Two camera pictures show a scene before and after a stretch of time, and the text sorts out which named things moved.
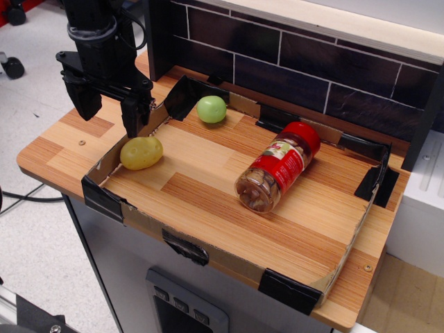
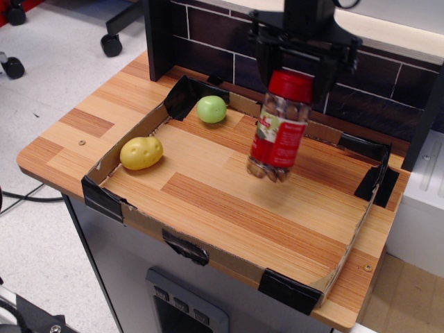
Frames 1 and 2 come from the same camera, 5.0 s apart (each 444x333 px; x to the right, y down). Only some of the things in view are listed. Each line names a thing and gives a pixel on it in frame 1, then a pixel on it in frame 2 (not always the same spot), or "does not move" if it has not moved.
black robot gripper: [110, 66] → [308, 28]
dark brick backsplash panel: [370, 91] does not move
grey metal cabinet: [121, 258] does not move
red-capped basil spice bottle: [259, 186] → [279, 137]
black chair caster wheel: [14, 68] does not move
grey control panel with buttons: [174, 308] does not move
